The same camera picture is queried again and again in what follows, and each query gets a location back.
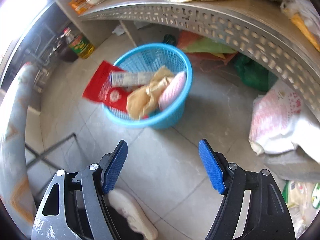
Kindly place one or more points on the red snack pouch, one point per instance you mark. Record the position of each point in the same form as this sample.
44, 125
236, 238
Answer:
100, 85

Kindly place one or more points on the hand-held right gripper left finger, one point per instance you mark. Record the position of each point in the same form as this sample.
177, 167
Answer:
115, 170

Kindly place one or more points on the crumpled white paper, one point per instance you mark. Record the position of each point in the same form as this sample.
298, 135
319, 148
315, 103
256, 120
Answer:
118, 30

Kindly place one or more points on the blue plastic basket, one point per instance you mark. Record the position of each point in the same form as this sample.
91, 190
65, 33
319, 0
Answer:
162, 122

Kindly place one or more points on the fruit print tablecloth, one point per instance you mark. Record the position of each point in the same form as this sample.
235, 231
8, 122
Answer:
15, 130

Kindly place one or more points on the pink scrub sponge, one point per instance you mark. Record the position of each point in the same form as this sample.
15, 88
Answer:
172, 90

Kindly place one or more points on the cooking oil bottle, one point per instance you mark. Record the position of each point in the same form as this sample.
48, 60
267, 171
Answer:
81, 46

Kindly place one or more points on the orange seasoning packets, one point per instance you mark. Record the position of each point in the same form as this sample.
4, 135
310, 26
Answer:
78, 3

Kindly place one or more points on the beige plastic bag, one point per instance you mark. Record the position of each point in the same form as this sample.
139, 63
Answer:
142, 100

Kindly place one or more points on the pink and white sack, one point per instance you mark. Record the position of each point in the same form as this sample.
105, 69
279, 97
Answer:
275, 115

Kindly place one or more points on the small white carton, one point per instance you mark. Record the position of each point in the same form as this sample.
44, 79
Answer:
130, 78

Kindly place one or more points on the printed rice bag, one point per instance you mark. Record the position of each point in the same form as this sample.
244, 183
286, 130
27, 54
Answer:
300, 197

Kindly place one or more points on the pink and white slipper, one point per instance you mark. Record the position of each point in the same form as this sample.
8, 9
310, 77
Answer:
135, 215

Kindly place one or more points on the dark sauce bottle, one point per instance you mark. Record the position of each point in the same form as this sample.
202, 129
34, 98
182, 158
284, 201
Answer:
67, 53

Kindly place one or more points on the perforated metal shelf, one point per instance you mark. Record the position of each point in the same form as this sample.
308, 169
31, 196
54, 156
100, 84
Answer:
225, 12

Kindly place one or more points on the green plastic bag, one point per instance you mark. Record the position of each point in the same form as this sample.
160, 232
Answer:
252, 75

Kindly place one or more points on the clear plastic bag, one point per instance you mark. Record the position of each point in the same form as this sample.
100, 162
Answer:
302, 12

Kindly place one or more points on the orange and green sack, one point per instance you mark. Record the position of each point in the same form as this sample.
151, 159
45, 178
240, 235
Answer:
207, 47

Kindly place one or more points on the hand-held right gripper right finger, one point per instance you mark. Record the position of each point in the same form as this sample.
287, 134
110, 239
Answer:
212, 170

